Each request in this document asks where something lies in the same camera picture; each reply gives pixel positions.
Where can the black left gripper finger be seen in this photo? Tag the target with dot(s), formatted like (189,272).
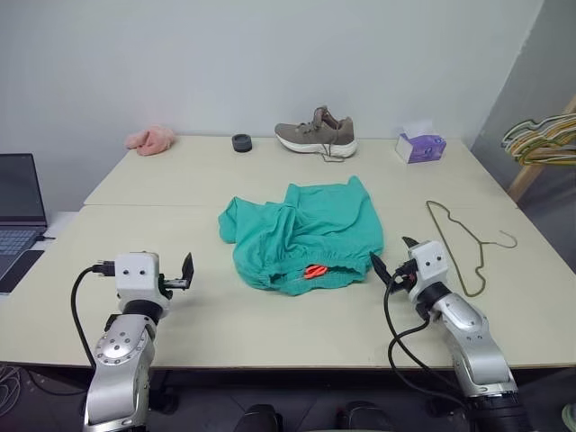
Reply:
(188,270)

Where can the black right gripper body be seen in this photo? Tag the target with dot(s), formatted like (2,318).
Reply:
(402,278)

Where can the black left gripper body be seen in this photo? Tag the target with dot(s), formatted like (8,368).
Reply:
(174,283)

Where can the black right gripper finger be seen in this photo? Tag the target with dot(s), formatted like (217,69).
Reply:
(381,269)
(410,242)

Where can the teal green shorts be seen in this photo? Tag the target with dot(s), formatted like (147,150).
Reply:
(315,216)

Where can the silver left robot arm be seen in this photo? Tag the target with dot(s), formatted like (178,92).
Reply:
(117,355)

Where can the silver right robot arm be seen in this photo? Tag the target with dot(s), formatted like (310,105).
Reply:
(472,333)

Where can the purple tissue box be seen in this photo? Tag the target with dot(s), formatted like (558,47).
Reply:
(423,150)

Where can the hangers on wooden rack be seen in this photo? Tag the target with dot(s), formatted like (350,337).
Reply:
(526,180)

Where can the pink fluffy cloth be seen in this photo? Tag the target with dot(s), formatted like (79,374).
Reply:
(150,141)

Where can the dark rounded shape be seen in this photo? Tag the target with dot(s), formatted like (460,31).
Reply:
(264,418)
(366,418)

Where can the brown sneaker white sole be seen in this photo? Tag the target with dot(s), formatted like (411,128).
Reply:
(315,132)

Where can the bundle of coloured hangers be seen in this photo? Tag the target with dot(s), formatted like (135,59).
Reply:
(540,158)

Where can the black flat phone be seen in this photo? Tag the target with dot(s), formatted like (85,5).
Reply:
(20,270)

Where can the grey laptop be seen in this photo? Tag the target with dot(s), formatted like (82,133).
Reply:
(18,189)

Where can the pale green floor object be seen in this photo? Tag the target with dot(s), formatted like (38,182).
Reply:
(570,418)

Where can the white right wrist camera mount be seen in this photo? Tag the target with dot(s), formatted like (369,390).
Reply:
(429,263)

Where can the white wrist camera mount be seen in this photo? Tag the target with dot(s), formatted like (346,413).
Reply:
(135,279)
(429,263)

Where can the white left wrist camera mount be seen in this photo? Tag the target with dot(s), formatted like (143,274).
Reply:
(135,279)

